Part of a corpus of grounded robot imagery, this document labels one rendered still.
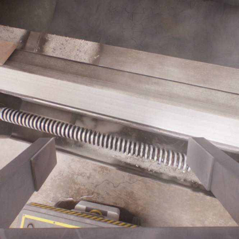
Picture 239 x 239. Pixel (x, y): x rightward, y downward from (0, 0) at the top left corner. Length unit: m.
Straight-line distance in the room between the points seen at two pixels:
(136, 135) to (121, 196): 0.56
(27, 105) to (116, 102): 0.59
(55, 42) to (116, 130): 0.47
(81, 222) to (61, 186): 0.41
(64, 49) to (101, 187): 0.97
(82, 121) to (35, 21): 0.42
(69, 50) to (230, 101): 0.35
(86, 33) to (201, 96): 0.37
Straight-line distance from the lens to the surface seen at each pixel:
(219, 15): 0.61
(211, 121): 0.36
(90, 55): 0.40
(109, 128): 0.78
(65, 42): 0.44
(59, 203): 1.21
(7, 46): 0.48
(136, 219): 1.15
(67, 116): 0.78
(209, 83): 0.38
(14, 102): 0.75
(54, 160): 0.17
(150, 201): 1.23
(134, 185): 1.20
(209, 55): 0.55
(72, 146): 0.82
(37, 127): 0.53
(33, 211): 1.05
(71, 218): 0.97
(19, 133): 0.96
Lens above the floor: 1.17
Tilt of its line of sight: 79 degrees down
